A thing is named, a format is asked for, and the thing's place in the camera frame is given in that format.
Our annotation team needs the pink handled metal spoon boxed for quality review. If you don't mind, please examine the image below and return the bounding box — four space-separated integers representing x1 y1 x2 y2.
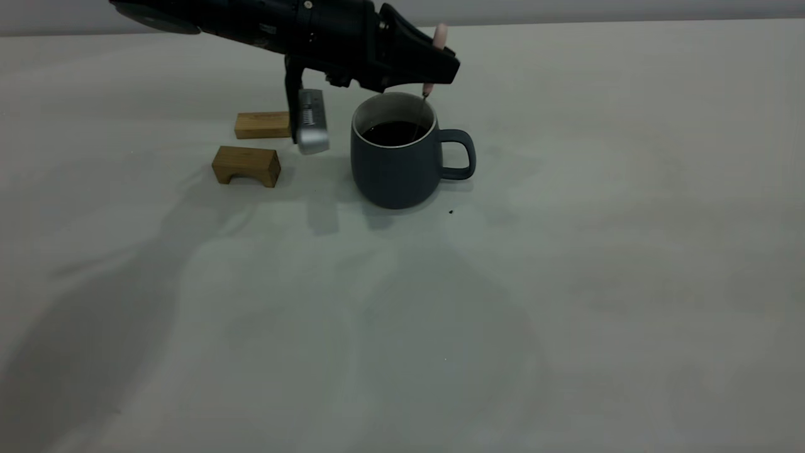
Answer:
410 23 449 144

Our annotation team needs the arched wooden block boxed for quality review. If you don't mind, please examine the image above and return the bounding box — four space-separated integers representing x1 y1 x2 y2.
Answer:
211 146 281 189

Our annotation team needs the flat rectangular wooden block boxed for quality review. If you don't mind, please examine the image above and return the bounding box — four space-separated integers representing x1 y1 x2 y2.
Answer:
235 111 292 140

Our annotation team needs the dark coffee liquid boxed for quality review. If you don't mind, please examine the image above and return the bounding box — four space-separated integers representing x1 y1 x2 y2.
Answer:
363 121 430 147

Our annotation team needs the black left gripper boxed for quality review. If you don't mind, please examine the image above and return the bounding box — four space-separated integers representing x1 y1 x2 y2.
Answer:
284 0 461 94

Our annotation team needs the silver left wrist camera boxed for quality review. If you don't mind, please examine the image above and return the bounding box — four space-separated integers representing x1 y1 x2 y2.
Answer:
284 55 331 156

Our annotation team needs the dark grey ceramic mug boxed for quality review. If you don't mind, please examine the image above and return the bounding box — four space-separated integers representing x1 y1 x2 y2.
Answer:
350 92 477 210

